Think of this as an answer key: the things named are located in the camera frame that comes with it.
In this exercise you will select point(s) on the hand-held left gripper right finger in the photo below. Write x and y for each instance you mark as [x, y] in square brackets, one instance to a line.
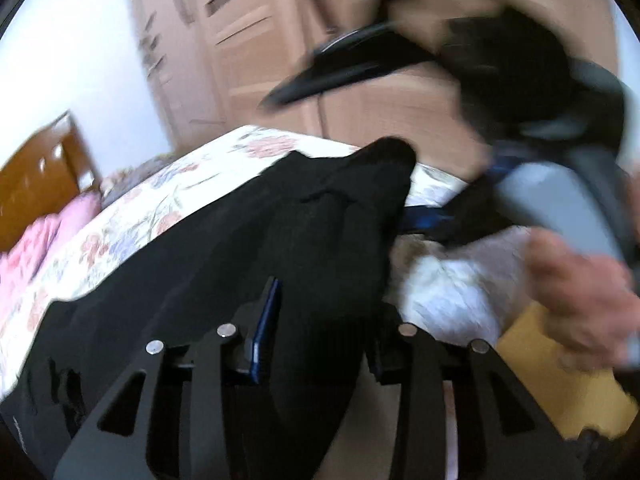
[415, 360]

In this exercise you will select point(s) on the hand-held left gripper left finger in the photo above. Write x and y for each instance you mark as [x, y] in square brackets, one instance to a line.
[262, 340]

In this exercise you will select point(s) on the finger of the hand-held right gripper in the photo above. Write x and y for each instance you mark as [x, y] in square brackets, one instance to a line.
[465, 210]
[350, 65]

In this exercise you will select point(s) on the black pants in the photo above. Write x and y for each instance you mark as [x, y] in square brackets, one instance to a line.
[300, 235]

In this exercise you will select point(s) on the person's right hand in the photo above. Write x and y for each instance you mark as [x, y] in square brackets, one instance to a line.
[585, 300]

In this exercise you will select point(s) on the wooden wardrobe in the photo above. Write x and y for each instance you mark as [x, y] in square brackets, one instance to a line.
[250, 60]

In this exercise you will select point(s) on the floral bed sheet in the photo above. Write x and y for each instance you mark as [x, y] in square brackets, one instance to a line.
[125, 230]

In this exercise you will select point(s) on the cloth-covered nightstand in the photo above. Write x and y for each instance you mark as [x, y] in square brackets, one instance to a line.
[135, 176]

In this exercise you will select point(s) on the pink quilt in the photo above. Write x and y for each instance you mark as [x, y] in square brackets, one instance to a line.
[30, 250]

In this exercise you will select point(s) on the wooden headboard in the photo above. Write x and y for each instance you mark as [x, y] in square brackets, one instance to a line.
[40, 185]

